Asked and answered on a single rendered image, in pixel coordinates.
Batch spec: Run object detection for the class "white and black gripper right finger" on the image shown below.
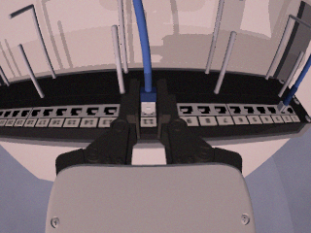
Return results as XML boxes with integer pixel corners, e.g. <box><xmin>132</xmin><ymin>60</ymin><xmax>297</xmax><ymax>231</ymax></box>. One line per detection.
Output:
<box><xmin>155</xmin><ymin>79</ymin><xmax>242</xmax><ymax>173</ymax></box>

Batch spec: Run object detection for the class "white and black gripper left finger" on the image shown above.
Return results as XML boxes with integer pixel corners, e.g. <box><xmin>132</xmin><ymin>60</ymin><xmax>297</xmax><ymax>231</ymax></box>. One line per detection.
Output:
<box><xmin>55</xmin><ymin>79</ymin><xmax>141</xmax><ymax>174</ymax></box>

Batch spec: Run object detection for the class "blue patch cord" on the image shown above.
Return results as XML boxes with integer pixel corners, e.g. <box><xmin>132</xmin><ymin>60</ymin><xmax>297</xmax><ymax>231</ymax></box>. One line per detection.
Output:
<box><xmin>132</xmin><ymin>0</ymin><xmax>311</xmax><ymax>95</ymax></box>

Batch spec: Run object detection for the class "white ethernet plug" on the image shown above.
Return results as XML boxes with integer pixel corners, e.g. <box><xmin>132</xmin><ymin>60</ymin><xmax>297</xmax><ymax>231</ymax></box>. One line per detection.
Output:
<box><xmin>140</xmin><ymin>87</ymin><xmax>156</xmax><ymax>115</ymax></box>

